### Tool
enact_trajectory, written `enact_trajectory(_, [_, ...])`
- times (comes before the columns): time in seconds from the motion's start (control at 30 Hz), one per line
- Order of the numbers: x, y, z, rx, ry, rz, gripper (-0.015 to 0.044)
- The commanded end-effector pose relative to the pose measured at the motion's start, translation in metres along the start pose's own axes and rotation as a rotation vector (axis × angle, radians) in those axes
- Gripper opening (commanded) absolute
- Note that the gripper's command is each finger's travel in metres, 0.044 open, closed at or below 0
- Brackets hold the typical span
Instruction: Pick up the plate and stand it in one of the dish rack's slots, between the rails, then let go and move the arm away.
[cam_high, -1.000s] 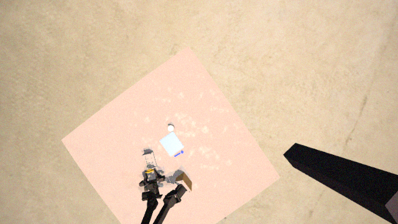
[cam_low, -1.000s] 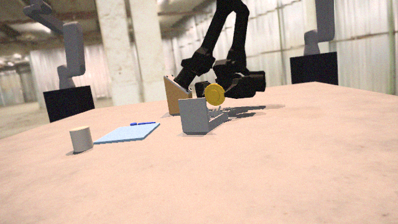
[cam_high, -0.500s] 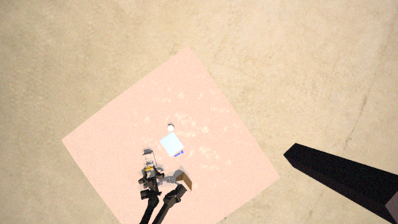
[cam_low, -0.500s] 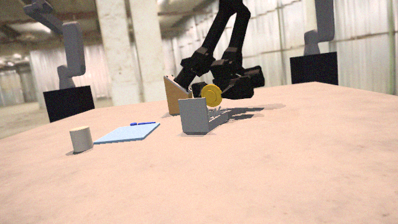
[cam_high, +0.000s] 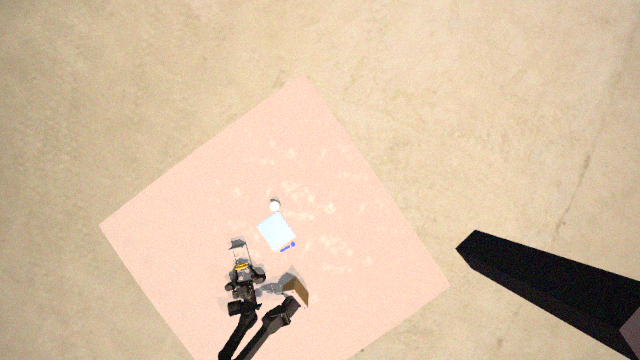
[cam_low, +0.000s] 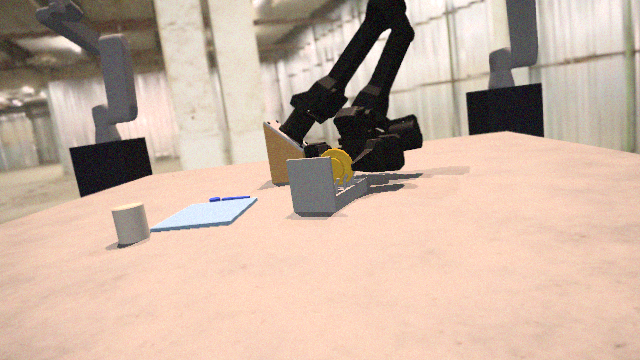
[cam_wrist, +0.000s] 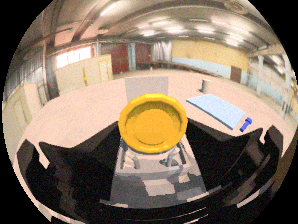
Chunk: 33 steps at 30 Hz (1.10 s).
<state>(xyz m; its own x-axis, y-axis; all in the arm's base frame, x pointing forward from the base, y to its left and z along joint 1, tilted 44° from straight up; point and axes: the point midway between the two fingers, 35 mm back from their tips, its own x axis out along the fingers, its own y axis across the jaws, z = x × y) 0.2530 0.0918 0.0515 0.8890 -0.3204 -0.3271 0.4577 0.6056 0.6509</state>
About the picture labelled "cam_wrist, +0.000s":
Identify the grey cylinder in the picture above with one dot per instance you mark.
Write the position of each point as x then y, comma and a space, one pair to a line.
207, 86

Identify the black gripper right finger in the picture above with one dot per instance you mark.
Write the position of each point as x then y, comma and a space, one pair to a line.
215, 151

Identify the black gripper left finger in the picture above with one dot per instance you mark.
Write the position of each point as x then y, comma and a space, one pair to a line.
92, 161

